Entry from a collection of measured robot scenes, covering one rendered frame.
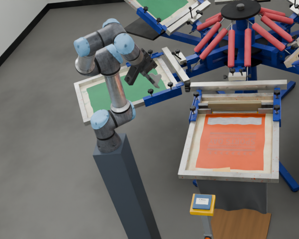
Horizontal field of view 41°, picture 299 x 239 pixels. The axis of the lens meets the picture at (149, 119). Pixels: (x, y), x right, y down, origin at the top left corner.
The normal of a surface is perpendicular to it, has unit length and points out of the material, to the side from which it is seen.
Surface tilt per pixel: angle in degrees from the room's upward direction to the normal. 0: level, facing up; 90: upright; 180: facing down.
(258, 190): 92
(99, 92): 0
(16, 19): 90
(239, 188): 91
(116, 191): 90
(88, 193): 0
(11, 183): 0
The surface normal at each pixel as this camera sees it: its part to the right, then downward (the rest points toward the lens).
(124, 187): -0.12, 0.66
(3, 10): 0.95, 0.00
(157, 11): 0.20, -0.46
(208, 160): -0.21, -0.75
